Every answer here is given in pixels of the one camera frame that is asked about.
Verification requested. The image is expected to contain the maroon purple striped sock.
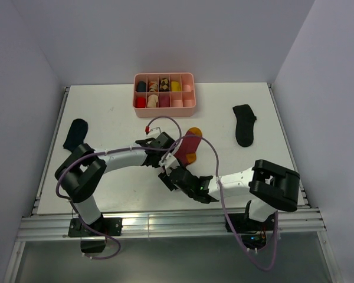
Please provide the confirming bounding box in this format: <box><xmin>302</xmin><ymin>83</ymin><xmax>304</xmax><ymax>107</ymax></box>
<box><xmin>174</xmin><ymin>127</ymin><xmax>202</xmax><ymax>166</ymax></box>

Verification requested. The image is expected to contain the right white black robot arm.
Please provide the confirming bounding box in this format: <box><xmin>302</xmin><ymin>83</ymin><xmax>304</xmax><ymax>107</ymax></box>
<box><xmin>159</xmin><ymin>156</ymin><xmax>300</xmax><ymax>230</ymax></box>

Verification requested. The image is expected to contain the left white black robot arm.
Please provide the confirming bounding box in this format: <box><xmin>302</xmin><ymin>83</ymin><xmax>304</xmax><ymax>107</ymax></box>
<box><xmin>55</xmin><ymin>132</ymin><xmax>175</xmax><ymax>235</ymax></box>

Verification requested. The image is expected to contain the maroon rolled sock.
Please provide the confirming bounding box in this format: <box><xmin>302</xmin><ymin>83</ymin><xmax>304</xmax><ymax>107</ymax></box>
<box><xmin>159</xmin><ymin>95</ymin><xmax>170</xmax><ymax>108</ymax></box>

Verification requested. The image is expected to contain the beige patterned rolled sock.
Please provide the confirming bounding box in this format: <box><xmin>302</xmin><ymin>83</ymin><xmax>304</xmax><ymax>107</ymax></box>
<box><xmin>147</xmin><ymin>94</ymin><xmax>159</xmax><ymax>108</ymax></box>

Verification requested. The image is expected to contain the red rolled sock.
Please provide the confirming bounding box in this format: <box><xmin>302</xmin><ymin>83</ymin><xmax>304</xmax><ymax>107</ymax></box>
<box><xmin>135</xmin><ymin>97</ymin><xmax>146</xmax><ymax>108</ymax></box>

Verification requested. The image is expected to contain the pink divided organizer box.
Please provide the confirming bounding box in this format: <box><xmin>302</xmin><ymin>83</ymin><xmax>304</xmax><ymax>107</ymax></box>
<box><xmin>132</xmin><ymin>73</ymin><xmax>196</xmax><ymax>118</ymax></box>

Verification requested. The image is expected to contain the brown checkered rolled sock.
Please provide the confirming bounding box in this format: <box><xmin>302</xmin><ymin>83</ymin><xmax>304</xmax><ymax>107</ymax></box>
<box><xmin>159</xmin><ymin>77</ymin><xmax>170</xmax><ymax>92</ymax></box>

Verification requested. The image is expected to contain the brown cream patterned rolled sock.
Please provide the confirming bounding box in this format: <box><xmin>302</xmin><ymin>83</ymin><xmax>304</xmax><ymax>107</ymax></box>
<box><xmin>148</xmin><ymin>80</ymin><xmax>159</xmax><ymax>92</ymax></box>

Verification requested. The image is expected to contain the yellow rolled sock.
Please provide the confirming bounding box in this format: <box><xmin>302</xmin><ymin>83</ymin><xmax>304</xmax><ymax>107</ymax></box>
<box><xmin>171</xmin><ymin>81</ymin><xmax>181</xmax><ymax>92</ymax></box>

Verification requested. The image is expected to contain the dark navy rolled sock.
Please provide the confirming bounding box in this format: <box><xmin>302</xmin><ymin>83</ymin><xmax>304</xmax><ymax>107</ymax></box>
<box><xmin>136</xmin><ymin>81</ymin><xmax>148</xmax><ymax>92</ymax></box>

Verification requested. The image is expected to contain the black sock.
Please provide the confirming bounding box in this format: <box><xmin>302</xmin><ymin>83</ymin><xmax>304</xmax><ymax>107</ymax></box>
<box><xmin>232</xmin><ymin>104</ymin><xmax>257</xmax><ymax>147</ymax></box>

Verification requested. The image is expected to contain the dark navy ankle sock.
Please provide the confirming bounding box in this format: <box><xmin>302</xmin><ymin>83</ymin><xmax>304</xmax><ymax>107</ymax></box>
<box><xmin>63</xmin><ymin>119</ymin><xmax>89</xmax><ymax>152</ymax></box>

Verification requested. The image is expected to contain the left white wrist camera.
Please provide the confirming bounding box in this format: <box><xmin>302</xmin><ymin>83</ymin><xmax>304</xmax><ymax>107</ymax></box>
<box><xmin>145</xmin><ymin>126</ymin><xmax>162</xmax><ymax>138</ymax></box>

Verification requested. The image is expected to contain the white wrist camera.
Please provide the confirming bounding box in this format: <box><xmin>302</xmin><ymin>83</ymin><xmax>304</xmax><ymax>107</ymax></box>
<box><xmin>159</xmin><ymin>153</ymin><xmax>181</xmax><ymax>175</ymax></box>
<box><xmin>145</xmin><ymin>126</ymin><xmax>162</xmax><ymax>138</ymax></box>

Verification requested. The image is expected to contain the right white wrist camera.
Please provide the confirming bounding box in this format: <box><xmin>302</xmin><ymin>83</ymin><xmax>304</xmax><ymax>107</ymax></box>
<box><xmin>159</xmin><ymin>153</ymin><xmax>181</xmax><ymax>175</ymax></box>

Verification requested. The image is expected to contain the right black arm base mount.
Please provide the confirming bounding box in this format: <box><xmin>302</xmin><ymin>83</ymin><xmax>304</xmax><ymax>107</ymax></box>
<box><xmin>229</xmin><ymin>213</ymin><xmax>275</xmax><ymax>249</ymax></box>

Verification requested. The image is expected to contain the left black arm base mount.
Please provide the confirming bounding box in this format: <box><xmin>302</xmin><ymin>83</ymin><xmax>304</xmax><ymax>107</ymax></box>
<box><xmin>67</xmin><ymin>216</ymin><xmax>122</xmax><ymax>260</ymax></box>

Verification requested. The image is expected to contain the aluminium frame rail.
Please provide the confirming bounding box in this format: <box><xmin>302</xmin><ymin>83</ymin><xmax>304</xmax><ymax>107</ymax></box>
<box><xmin>15</xmin><ymin>208</ymin><xmax>326</xmax><ymax>242</ymax></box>

